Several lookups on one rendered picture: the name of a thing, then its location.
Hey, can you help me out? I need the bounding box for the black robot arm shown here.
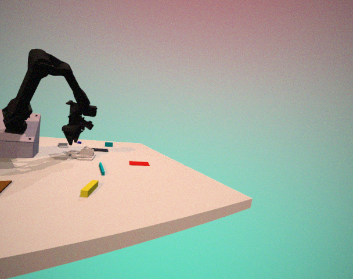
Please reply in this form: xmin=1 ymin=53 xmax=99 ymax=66
xmin=2 ymin=49 xmax=97 ymax=135

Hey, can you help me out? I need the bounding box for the yellow rectangular block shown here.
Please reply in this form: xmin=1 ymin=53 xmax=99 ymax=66
xmin=80 ymin=180 xmax=99 ymax=198

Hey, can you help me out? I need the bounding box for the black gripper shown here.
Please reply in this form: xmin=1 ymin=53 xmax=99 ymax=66
xmin=62 ymin=114 xmax=85 ymax=146

